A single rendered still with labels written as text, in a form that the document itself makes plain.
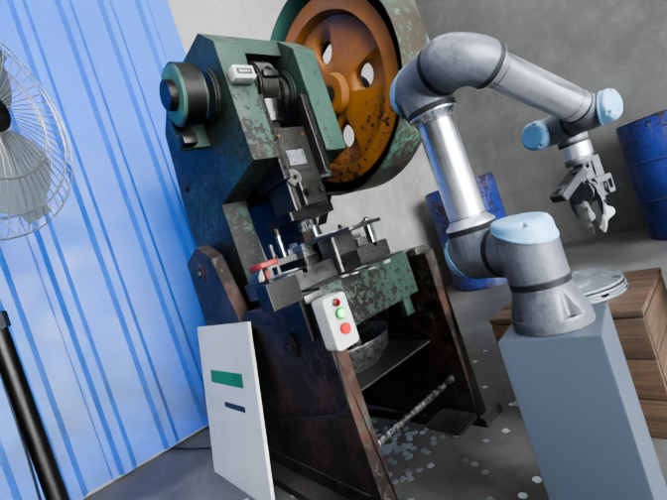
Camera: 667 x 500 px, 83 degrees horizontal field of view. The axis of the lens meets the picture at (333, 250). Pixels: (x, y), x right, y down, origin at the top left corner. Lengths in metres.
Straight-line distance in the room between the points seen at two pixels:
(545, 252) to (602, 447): 0.37
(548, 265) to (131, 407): 1.99
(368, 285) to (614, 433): 0.67
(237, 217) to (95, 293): 1.03
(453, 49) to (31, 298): 1.99
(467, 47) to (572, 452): 0.82
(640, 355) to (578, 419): 0.41
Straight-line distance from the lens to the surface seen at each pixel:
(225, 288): 1.43
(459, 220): 0.93
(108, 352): 2.24
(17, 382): 1.22
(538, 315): 0.84
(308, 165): 1.35
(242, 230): 1.44
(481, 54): 0.89
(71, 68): 2.63
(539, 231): 0.82
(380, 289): 1.21
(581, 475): 0.98
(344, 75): 1.67
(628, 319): 1.23
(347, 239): 1.23
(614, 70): 4.22
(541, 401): 0.90
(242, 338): 1.38
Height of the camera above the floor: 0.75
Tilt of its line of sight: 1 degrees down
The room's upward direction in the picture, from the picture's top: 19 degrees counter-clockwise
